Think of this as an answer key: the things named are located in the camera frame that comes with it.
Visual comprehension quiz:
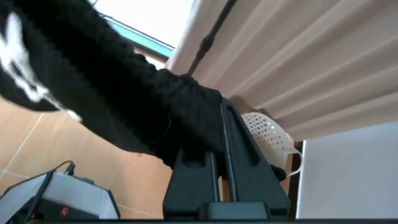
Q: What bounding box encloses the beige curtain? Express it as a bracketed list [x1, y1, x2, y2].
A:
[164, 0, 398, 142]

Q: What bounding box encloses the black clothes rack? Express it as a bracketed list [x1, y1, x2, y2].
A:
[187, 0, 239, 75]

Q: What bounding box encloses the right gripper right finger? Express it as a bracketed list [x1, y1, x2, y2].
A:
[220, 98, 291, 218]

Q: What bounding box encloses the window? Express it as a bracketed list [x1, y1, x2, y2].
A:
[88, 0, 195, 62]

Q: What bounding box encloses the white laundry basket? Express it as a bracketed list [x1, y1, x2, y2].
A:
[241, 111, 304, 179]

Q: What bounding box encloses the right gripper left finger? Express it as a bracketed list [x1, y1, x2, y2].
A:
[163, 148, 220, 218]

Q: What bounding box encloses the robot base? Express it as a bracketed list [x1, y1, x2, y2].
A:
[0, 169, 121, 222]

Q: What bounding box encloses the black garment with cream cord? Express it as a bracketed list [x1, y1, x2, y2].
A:
[0, 0, 227, 169]

